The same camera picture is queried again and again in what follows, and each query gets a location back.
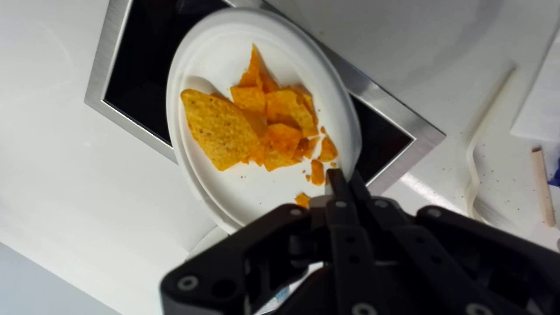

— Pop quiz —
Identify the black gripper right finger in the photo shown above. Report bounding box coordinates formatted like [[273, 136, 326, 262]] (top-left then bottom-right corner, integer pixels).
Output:
[[348, 172, 376, 227]]

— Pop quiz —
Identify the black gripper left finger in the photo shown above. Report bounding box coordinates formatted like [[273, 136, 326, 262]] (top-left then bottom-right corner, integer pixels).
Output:
[[326, 167, 359, 230]]

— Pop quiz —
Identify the orange tortilla chips pile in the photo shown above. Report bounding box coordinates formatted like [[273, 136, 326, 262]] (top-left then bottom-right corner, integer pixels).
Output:
[[180, 45, 338, 207]]

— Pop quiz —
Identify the white paper plate with chips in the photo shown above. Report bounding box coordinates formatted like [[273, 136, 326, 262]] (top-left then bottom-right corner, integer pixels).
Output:
[[166, 6, 362, 228]]

